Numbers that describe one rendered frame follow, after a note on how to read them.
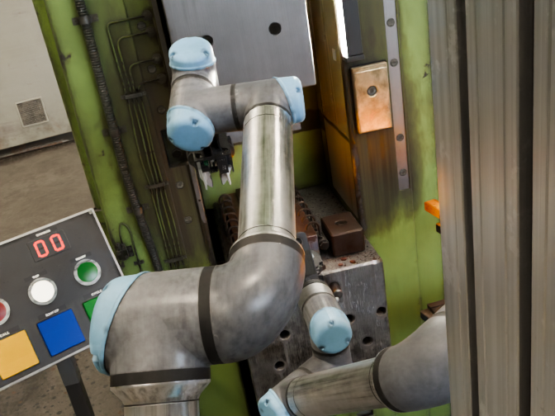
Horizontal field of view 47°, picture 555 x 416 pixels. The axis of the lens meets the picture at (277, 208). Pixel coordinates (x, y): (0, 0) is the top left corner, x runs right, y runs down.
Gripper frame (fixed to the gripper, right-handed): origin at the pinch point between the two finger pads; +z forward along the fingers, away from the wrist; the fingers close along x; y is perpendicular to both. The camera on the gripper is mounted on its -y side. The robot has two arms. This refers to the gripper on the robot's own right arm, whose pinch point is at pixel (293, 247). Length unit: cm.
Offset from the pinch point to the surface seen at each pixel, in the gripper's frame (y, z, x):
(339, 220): 4.0, 16.3, 15.5
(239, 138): -26.3, 8.3, -6.8
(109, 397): 100, 98, -76
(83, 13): -58, 20, -34
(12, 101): 39, 510, -177
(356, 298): 19.8, 3.0, 13.9
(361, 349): 35.8, 3.3, 13.4
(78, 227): -16.1, 2.4, -46.0
